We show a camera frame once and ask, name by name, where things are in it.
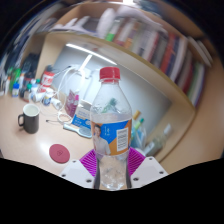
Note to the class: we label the yellow-capped clear glass bottle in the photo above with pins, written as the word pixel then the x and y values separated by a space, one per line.
pixel 136 116

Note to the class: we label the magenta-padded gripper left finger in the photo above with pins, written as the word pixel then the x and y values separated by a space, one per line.
pixel 75 173

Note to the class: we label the green-capped clear bottle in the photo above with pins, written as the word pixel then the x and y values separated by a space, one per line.
pixel 139 125

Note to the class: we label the green plastic bottle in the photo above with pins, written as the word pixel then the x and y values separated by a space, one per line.
pixel 14 78

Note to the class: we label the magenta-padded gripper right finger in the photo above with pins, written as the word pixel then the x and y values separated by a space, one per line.
pixel 148 170

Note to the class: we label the clear red-capped water bottle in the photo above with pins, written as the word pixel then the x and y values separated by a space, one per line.
pixel 110 133

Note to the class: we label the black mug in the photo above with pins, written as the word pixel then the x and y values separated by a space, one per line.
pixel 30 123

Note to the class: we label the tall clear white-capped bottle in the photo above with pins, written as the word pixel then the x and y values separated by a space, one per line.
pixel 158 141

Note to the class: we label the blue-capped white bottle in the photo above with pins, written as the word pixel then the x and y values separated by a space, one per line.
pixel 15 90

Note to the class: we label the light blue hairbrush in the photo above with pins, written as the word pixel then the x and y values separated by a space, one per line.
pixel 80 130

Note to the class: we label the flat round red coaster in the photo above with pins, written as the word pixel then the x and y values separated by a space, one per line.
pixel 59 153

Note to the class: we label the blue and white box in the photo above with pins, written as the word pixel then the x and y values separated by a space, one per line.
pixel 81 116

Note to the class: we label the red and white can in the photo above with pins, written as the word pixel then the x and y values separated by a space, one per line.
pixel 47 81

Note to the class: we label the wooden shelf unit with books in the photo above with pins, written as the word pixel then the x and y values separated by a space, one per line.
pixel 166 53

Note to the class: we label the pink pouch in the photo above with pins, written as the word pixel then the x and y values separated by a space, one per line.
pixel 71 103

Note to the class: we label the white pill bottle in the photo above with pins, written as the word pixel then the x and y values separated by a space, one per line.
pixel 48 99

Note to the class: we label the under-shelf light bar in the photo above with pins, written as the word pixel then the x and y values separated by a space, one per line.
pixel 90 53

